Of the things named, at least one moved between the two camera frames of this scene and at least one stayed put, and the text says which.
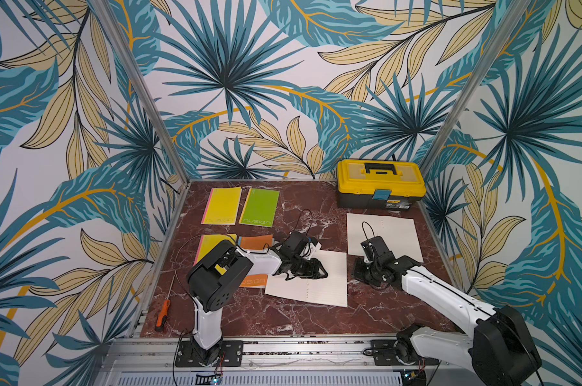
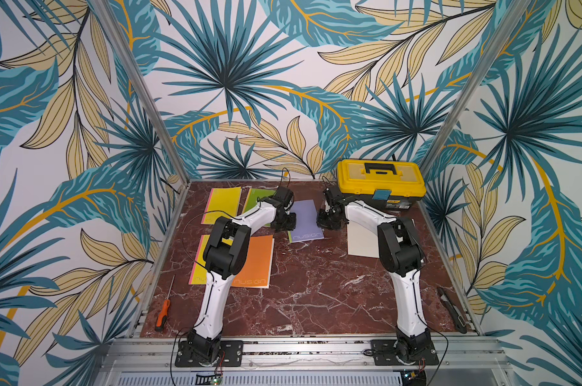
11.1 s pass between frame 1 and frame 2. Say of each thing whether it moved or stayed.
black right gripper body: moved
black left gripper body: moved
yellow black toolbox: stayed
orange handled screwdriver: stayed
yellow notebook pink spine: stayed
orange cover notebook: stayed
